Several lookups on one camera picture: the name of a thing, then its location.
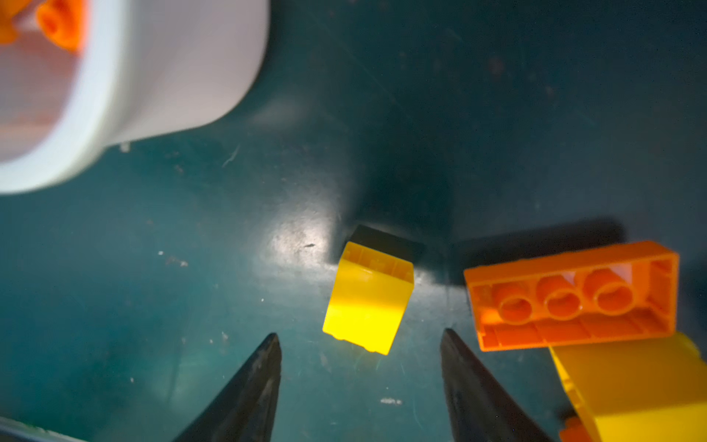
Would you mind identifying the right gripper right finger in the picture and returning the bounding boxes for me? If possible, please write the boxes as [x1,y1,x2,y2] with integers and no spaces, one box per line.
[440,328,550,441]

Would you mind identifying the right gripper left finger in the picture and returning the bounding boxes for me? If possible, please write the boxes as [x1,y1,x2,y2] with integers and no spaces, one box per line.
[176,333,283,442]

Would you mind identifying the orange brick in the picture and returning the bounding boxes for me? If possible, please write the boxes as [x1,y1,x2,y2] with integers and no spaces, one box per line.
[463,241,679,352]
[559,416,592,442]

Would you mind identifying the yellow brick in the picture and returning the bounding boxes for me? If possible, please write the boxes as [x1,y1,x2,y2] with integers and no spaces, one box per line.
[322,241,415,355]
[551,333,706,441]

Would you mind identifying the orange lego chassis piece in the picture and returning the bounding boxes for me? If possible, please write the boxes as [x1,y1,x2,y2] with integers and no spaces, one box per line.
[1,0,88,53]

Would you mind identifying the white container left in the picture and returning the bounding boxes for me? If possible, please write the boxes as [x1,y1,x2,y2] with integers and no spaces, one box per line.
[1,0,272,194]

